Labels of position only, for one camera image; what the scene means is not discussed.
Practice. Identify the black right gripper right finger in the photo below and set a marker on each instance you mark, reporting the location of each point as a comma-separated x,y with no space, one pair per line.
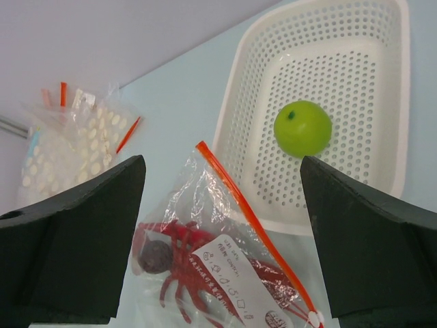
377,253

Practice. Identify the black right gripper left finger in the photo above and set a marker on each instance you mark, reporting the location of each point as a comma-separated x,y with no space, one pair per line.
63,260

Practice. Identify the dark red toy fruit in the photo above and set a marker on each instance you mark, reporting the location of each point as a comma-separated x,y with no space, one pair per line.
156,257

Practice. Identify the red toy lobster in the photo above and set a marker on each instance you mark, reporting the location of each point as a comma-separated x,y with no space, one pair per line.
250,290

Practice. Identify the clear bag with orange zipper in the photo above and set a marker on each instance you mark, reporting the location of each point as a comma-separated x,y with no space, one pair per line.
205,193

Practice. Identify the white perforated plastic basket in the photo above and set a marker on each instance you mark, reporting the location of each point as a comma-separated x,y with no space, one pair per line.
352,58

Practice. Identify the pile of clear zip bags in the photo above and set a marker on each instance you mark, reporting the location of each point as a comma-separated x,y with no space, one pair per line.
74,136

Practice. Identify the green toy apple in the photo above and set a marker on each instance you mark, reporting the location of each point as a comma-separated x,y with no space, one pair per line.
302,128

